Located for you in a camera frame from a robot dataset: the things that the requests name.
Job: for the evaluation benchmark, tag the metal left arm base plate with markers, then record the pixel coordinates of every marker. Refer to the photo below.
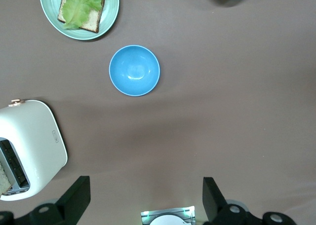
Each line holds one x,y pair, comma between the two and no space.
148,213

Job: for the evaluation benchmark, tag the green lettuce leaf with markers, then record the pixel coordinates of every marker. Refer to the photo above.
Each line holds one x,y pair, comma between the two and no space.
79,8

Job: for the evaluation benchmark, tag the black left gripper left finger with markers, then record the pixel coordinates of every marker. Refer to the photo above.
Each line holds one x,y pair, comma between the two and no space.
74,202

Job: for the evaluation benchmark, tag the white toaster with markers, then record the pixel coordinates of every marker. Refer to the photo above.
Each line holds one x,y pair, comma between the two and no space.
34,141

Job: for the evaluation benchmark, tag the green plate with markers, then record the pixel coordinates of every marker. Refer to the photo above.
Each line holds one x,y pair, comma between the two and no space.
111,10

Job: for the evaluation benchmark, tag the bread slice under lettuce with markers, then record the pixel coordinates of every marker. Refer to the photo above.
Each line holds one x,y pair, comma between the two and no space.
92,21

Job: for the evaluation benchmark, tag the brown table cloth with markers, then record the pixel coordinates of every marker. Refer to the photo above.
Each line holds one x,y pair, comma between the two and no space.
222,99

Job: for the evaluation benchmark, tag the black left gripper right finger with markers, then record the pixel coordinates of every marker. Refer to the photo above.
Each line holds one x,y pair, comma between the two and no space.
214,205

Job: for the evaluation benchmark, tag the blue bowl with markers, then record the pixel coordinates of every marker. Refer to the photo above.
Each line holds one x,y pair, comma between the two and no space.
134,70

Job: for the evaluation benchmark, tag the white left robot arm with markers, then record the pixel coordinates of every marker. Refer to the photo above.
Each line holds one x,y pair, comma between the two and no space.
168,221

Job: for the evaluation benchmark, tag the brown toast slice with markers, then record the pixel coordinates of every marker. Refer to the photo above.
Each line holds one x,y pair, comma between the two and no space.
4,180

